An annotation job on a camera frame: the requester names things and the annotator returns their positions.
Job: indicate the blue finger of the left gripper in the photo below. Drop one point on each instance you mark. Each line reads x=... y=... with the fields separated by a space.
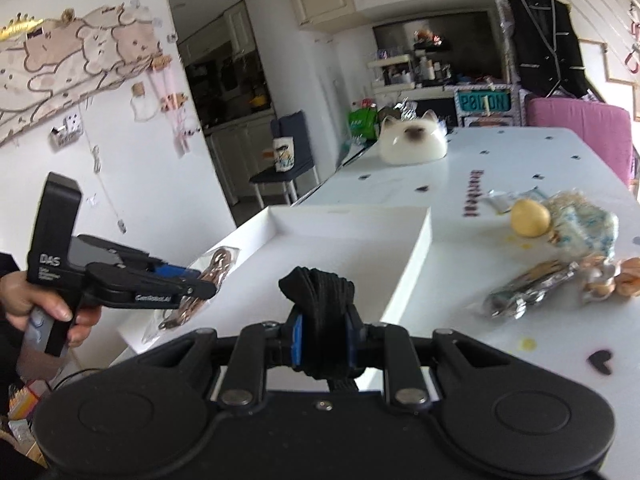
x=170 y=271

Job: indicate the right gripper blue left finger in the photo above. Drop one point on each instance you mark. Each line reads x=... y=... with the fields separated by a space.
x=248 y=357

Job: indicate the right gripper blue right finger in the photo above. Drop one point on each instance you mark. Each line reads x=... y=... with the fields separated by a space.
x=388 y=348

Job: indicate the black fabric scrunchie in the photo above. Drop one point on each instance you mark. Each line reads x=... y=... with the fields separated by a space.
x=321 y=300

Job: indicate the small white blue packet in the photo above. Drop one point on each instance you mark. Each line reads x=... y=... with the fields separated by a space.
x=503 y=202

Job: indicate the yellow round sponge ball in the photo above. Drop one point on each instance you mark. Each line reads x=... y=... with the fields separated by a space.
x=529 y=218

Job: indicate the blue patterned white cloth pouch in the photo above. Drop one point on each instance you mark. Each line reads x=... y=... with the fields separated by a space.
x=581 y=228

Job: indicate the beige silver satin scrunchie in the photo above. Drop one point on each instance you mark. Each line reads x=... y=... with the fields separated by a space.
x=604 y=277

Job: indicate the person's left hand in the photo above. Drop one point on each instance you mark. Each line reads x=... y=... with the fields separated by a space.
x=19 y=298

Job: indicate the white shallow tray box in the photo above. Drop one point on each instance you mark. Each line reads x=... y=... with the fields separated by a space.
x=380 y=249

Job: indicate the white cartoon tote bag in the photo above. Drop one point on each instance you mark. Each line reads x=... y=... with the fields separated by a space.
x=283 y=153

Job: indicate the dark blue chair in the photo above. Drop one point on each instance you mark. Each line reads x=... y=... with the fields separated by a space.
x=294 y=125

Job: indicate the white ceramic cat figure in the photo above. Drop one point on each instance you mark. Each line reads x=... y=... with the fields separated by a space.
x=412 y=142

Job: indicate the green shopping bag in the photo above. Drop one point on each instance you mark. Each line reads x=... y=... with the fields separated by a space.
x=362 y=123

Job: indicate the teal POIZON sign box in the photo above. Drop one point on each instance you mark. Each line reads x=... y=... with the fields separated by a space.
x=487 y=105

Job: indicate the white cosmetics shelf rack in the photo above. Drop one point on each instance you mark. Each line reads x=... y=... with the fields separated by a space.
x=394 y=74

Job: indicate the black vest with white trim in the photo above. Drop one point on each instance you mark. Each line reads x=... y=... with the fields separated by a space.
x=547 y=53

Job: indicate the bear pattern wall hanging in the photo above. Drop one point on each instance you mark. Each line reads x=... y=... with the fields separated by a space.
x=48 y=66

